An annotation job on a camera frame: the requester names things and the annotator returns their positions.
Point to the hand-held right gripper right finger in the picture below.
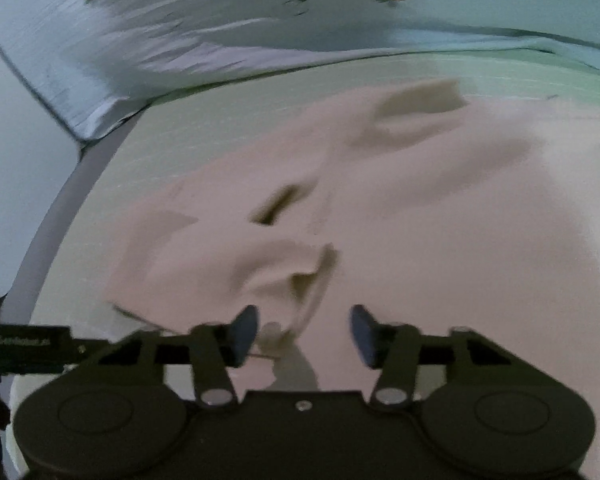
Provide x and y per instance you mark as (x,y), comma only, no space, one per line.
(362,332)

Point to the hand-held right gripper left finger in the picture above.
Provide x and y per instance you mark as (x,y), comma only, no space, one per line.
(243,332)

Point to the pink garment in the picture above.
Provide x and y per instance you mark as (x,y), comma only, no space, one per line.
(405,240)

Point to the light green bed sheet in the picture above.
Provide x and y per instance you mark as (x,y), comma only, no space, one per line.
(190,145)

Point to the carrot print blanket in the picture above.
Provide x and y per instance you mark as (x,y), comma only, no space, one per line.
(240,25)

